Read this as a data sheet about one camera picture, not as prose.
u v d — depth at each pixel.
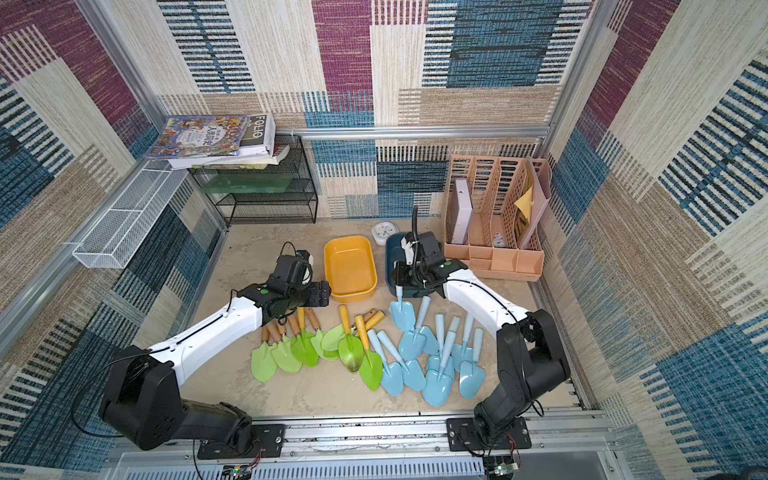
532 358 0.45
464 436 0.73
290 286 0.66
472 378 0.82
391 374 0.83
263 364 0.85
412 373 0.83
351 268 1.05
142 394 0.42
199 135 0.81
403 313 0.82
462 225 0.99
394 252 1.11
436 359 0.85
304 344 0.88
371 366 0.85
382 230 1.15
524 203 0.90
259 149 0.81
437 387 0.81
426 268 0.68
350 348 0.85
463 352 0.87
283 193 0.95
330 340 0.90
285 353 0.87
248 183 1.00
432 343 0.87
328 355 0.85
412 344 0.88
